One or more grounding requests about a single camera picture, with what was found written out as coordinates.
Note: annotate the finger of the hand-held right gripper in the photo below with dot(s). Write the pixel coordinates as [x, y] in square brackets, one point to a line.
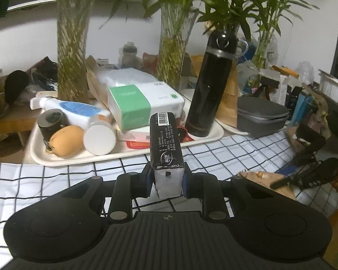
[283, 182]

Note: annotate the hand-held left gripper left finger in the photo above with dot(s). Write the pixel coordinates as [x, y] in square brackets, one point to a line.
[149, 178]

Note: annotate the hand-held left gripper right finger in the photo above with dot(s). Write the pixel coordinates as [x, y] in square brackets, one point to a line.
[185, 180]

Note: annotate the black white soft packet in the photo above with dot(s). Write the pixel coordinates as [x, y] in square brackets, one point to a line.
[164, 146]

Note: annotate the cardboard box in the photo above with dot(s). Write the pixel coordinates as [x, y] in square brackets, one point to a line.
[281, 193]

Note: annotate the red flat packet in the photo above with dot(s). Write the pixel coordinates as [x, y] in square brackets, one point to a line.
[138, 144]

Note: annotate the red black small object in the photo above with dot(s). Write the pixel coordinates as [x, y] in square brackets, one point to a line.
[182, 134]

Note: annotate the pink flat packet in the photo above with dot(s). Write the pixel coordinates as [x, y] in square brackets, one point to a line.
[135, 135]

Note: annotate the white round container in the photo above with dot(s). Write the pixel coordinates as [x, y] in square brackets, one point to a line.
[99, 140]

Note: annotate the white plate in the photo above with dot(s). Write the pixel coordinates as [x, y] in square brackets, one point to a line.
[228, 128]

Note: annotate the blue box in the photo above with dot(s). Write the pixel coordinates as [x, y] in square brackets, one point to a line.
[302, 107]

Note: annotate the grey zip case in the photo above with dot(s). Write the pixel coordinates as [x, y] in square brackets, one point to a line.
[262, 115]

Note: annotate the green white tissue box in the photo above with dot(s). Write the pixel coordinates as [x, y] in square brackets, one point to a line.
[135, 107]

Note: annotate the white plastic tray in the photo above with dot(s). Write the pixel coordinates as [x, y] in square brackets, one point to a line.
[73, 159]

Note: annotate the white basket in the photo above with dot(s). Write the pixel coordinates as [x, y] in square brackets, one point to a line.
[333, 85]

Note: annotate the tan round pouch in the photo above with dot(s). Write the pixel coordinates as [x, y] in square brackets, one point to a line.
[67, 143]

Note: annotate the white black checkered cloth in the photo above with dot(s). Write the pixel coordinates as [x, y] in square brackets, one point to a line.
[59, 180]

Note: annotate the black thermos bottle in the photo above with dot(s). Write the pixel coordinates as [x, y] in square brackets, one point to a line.
[211, 90]

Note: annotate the brown paper bag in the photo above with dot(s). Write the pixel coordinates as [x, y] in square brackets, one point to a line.
[228, 95]

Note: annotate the white carton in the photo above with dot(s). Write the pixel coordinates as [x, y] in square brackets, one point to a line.
[273, 85]

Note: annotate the clear plastic bag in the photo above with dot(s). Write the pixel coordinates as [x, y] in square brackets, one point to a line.
[307, 71]

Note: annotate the white blue-label spray bottle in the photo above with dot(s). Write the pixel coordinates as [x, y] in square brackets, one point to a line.
[73, 109]

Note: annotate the white plastic bag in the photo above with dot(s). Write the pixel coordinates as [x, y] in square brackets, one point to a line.
[124, 77]

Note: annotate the yellow packet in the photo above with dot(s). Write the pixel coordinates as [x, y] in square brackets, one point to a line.
[284, 71]

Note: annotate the black round jar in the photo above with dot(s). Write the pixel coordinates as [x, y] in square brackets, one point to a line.
[52, 121]

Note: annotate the red snack bag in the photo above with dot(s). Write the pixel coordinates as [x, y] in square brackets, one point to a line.
[150, 62]

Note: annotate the dark clear bottle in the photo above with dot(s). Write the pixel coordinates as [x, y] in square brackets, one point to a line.
[128, 56]

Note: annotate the tall narrow glass vase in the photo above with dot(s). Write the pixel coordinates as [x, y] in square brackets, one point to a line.
[171, 56]

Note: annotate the small glass vase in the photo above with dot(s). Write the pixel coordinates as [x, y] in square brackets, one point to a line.
[263, 53]

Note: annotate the tall wide glass vase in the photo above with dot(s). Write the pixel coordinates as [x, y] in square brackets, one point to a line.
[73, 62]

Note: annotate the wooden side table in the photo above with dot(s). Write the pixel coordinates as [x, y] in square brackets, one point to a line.
[5, 121]

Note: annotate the black oval object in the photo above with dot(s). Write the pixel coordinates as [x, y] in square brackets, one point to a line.
[15, 85]

